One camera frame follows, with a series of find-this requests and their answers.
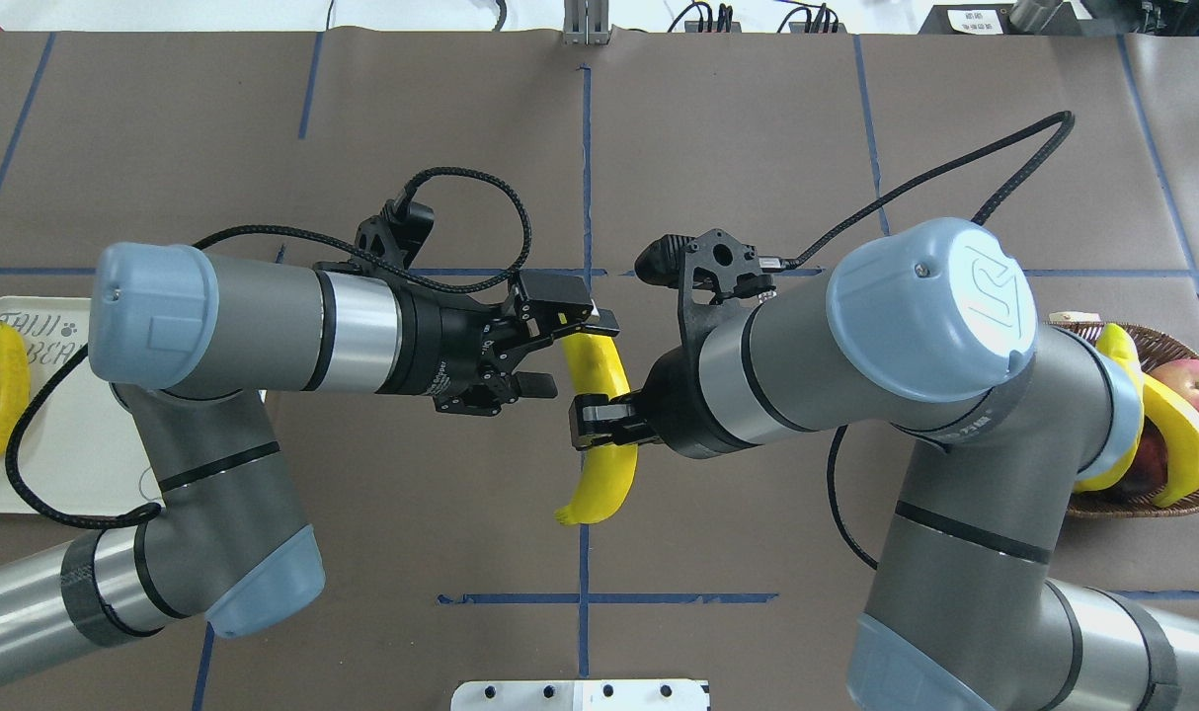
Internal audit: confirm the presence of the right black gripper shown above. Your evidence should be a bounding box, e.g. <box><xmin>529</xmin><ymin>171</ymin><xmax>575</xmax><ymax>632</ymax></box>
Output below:
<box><xmin>570</xmin><ymin>348</ymin><xmax>749</xmax><ymax>460</ymax></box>

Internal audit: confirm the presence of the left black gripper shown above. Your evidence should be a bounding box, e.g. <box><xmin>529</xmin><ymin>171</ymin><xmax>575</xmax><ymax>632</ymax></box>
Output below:
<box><xmin>393</xmin><ymin>272</ymin><xmax>619</xmax><ymax>416</ymax></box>

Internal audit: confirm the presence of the bright yellow banana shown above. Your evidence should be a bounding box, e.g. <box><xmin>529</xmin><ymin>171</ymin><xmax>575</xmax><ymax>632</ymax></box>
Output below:
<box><xmin>555</xmin><ymin>333</ymin><xmax>637</xmax><ymax>526</ymax></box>

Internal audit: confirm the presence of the lime yellow banana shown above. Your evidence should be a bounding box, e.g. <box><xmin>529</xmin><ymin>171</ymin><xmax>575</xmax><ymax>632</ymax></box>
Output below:
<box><xmin>1143</xmin><ymin>374</ymin><xmax>1199</xmax><ymax>508</ymax></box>

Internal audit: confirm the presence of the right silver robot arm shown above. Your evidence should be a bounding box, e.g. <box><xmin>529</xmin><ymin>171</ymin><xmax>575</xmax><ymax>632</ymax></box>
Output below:
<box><xmin>571</xmin><ymin>219</ymin><xmax>1199</xmax><ymax>710</ymax></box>

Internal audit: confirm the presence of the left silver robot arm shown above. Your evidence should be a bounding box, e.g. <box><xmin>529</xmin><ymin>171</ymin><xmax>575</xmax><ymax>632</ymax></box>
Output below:
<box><xmin>0</xmin><ymin>243</ymin><xmax>616</xmax><ymax>685</ymax></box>

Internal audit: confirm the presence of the brown wicker basket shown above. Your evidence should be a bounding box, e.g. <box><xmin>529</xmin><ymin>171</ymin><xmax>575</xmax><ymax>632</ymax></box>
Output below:
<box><xmin>1068</xmin><ymin>323</ymin><xmax>1199</xmax><ymax>520</ymax></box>

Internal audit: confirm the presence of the white paper tag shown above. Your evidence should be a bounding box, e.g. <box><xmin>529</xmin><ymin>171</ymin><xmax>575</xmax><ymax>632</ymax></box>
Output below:
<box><xmin>1046</xmin><ymin>311</ymin><xmax>1102</xmax><ymax>324</ymax></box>

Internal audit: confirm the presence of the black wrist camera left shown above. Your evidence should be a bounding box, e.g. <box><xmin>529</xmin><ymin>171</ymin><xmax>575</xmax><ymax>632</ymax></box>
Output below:
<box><xmin>355</xmin><ymin>199</ymin><xmax>436</xmax><ymax>270</ymax></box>

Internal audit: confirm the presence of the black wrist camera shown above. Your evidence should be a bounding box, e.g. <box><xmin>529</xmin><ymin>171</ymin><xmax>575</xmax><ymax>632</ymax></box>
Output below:
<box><xmin>355</xmin><ymin>199</ymin><xmax>436</xmax><ymax>270</ymax></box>
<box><xmin>634</xmin><ymin>229</ymin><xmax>788</xmax><ymax>305</ymax></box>

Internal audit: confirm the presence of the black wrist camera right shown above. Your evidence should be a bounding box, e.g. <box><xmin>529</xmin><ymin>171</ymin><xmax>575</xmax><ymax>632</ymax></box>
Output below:
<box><xmin>634</xmin><ymin>229</ymin><xmax>788</xmax><ymax>305</ymax></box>

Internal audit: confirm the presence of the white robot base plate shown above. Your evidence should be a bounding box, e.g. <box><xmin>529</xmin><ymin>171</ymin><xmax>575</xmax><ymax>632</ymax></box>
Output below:
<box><xmin>450</xmin><ymin>677</ymin><xmax>712</xmax><ymax>710</ymax></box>

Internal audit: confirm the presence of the aluminium frame post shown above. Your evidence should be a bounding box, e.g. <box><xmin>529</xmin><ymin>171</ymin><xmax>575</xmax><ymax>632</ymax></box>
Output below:
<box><xmin>562</xmin><ymin>0</ymin><xmax>611</xmax><ymax>46</ymax></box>

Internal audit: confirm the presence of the black braided cable right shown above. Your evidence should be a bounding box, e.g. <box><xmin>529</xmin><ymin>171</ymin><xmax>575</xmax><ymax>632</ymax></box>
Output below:
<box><xmin>758</xmin><ymin>112</ymin><xmax>1077</xmax><ymax>572</ymax></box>

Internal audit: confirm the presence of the black braided cable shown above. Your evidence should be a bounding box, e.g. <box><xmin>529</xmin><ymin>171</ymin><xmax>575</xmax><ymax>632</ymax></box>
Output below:
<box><xmin>758</xmin><ymin>112</ymin><xmax>1077</xmax><ymax>572</ymax></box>
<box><xmin>5</xmin><ymin>167</ymin><xmax>534</xmax><ymax>529</ymax></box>

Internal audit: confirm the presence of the black braided cable left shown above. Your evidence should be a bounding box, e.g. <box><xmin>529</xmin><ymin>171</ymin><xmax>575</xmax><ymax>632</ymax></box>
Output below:
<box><xmin>5</xmin><ymin>167</ymin><xmax>534</xmax><ymax>529</ymax></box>

